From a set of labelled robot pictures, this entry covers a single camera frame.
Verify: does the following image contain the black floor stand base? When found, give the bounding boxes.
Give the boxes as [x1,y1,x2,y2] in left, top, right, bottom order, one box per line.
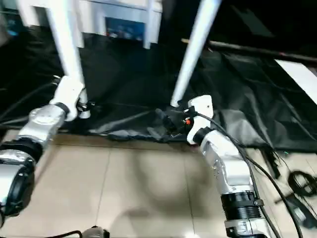
[274,190,317,229]

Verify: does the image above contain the short black hanging strap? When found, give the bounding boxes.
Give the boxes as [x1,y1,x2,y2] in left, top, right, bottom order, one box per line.
[264,146,281,178]

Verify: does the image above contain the black cloth mat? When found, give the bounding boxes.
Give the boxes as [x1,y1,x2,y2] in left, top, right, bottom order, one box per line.
[0,24,317,153]

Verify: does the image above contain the dark metal rail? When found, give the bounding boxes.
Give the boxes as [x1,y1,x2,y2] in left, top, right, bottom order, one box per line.
[208,39,317,62]

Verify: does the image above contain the dark round robot part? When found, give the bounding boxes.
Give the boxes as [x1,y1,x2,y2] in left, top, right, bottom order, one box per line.
[83,225,109,238]

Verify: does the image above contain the coiled black cables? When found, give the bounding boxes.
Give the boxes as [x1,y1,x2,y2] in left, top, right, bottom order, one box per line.
[288,170,317,197]

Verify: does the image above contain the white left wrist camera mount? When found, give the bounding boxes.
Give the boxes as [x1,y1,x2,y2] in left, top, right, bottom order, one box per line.
[49,75,86,122]

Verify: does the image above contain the white flat board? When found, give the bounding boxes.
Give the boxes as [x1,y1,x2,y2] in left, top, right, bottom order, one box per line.
[274,59,317,100]

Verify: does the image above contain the white plastic table leg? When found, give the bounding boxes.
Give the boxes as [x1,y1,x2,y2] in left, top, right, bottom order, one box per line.
[143,0,161,50]
[170,0,222,108]
[73,14,85,48]
[48,0,91,119]

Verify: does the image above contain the white cabinet with glass doors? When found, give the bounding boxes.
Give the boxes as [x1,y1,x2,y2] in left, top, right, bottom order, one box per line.
[14,0,163,43]

